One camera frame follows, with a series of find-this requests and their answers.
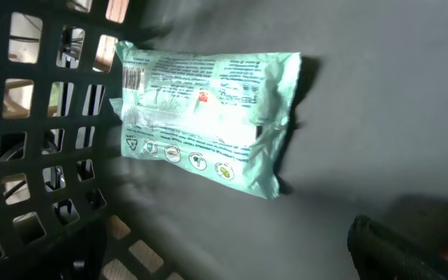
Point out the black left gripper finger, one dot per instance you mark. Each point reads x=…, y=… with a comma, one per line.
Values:
x=378, y=253

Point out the grey plastic mesh basket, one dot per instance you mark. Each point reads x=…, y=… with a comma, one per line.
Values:
x=368, y=135

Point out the mint green wipes pack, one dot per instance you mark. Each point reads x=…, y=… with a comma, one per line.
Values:
x=220, y=116

